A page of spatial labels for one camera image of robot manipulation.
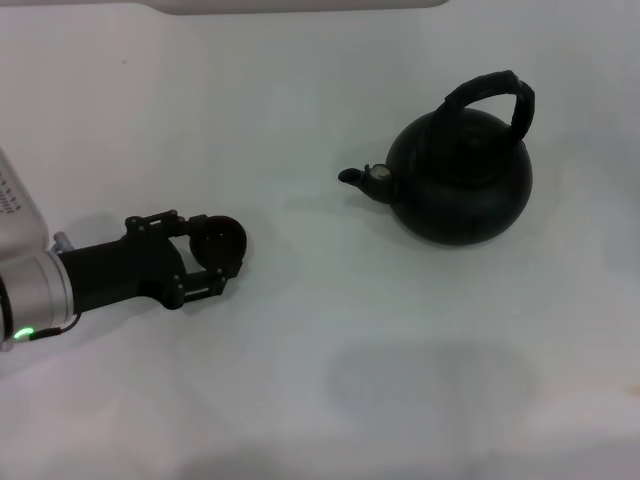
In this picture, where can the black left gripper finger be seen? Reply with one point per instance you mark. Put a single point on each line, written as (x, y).
(160, 222)
(210, 282)

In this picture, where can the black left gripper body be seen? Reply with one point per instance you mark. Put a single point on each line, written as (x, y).
(125, 267)

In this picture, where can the small dark teacup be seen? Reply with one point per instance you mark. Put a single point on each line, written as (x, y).
(220, 242)

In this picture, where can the black round teapot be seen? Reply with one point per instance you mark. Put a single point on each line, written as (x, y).
(460, 190)

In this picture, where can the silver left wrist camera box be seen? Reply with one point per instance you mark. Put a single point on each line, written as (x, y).
(17, 215)

